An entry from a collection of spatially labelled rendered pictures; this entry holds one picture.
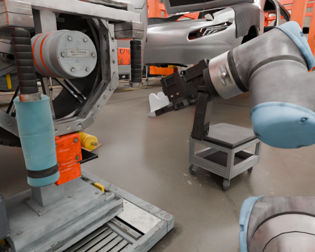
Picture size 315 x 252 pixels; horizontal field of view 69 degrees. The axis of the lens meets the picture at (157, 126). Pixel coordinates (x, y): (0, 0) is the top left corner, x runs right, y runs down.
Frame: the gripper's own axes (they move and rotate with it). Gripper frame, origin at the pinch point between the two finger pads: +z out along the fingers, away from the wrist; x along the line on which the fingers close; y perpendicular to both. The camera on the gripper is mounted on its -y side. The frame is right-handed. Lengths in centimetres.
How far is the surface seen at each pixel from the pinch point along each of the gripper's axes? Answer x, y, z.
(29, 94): 23.5, 13.5, 11.1
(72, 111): -6.6, 14.2, 42.9
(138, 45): -10.9, 22.8, 3.7
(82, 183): -16, -18, 71
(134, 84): -9.3, 12.1, 9.6
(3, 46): 14, 37, 35
